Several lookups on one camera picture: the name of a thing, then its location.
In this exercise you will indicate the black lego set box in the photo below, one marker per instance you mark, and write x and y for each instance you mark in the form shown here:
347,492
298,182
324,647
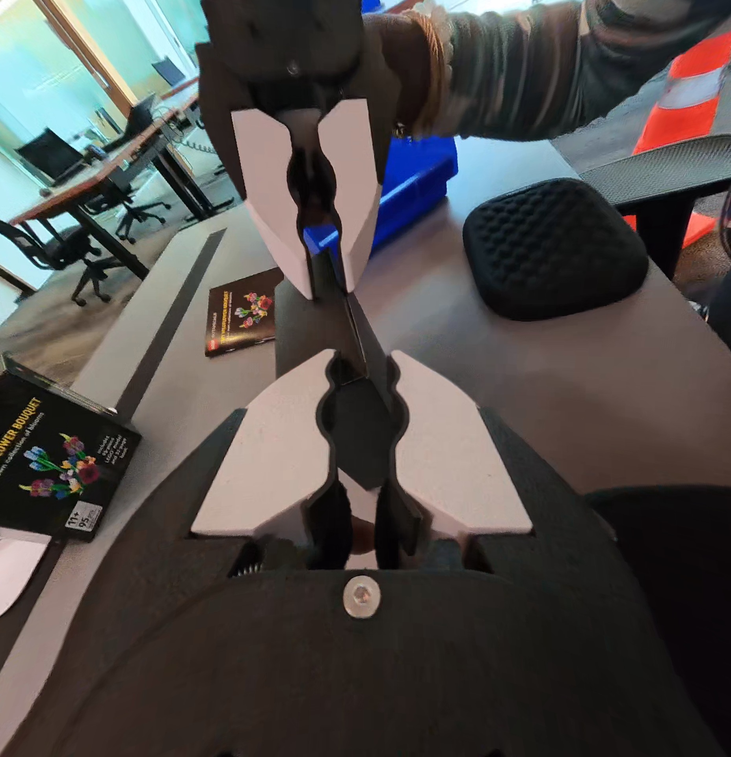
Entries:
46,449

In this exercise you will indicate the black mesh chair armrest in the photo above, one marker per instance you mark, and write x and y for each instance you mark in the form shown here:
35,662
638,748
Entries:
655,171

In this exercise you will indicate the brown office desk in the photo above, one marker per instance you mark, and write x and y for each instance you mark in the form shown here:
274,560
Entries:
75,195

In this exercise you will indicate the black laptop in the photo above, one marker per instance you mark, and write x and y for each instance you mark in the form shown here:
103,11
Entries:
52,157

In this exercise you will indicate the person's right forearm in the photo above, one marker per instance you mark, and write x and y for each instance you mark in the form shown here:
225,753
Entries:
548,71

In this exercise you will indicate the black honeycomb cushion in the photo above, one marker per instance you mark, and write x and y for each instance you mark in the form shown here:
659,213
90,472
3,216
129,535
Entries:
554,248

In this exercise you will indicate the lego instruction booklet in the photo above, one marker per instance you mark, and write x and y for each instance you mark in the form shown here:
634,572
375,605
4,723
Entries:
241,313

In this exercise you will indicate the orange traffic cone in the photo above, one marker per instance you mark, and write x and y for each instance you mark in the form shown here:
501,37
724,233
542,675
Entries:
690,106

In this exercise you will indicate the black carton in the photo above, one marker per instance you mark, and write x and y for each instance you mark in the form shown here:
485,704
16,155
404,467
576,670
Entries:
318,331

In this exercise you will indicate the blue plastic bin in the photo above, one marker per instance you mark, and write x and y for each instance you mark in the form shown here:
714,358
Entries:
412,183

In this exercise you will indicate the black office chair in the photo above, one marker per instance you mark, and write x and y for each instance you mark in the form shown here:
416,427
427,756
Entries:
52,254
129,210

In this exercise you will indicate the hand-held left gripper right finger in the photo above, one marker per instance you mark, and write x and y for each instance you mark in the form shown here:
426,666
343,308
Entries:
460,467

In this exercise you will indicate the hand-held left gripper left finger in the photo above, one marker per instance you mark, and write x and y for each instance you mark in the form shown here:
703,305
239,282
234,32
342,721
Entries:
265,467

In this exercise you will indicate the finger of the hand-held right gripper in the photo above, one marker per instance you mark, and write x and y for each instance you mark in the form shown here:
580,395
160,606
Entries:
268,189
356,177

